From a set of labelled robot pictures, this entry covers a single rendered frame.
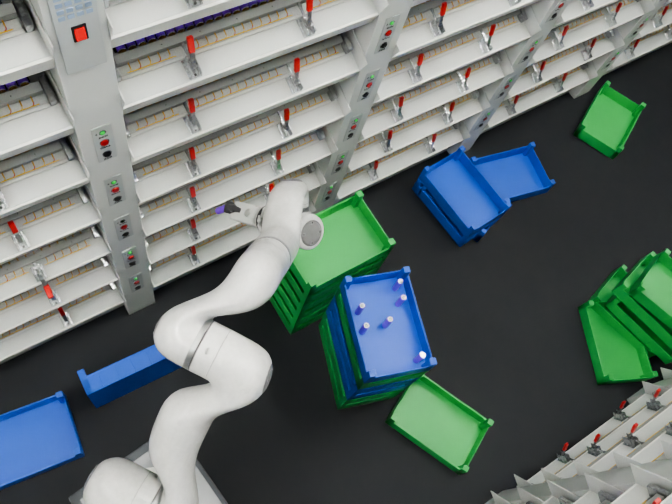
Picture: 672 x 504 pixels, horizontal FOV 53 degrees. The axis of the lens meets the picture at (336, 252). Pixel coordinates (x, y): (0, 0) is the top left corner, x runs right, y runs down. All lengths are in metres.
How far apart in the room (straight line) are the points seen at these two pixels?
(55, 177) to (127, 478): 0.63
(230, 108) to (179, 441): 0.75
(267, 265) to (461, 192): 1.54
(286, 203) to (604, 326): 1.64
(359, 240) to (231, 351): 0.95
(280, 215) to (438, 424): 1.19
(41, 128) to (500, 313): 1.79
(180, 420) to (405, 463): 1.20
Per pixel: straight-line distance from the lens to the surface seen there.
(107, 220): 1.73
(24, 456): 2.34
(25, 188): 1.54
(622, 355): 2.81
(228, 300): 1.22
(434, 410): 2.43
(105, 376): 2.14
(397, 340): 2.02
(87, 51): 1.23
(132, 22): 1.25
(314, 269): 2.03
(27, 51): 1.22
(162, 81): 1.41
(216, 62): 1.45
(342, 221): 2.12
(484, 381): 2.52
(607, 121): 3.29
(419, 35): 1.86
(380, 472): 2.35
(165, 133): 1.58
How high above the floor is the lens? 2.27
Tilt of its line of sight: 64 degrees down
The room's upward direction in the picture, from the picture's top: 25 degrees clockwise
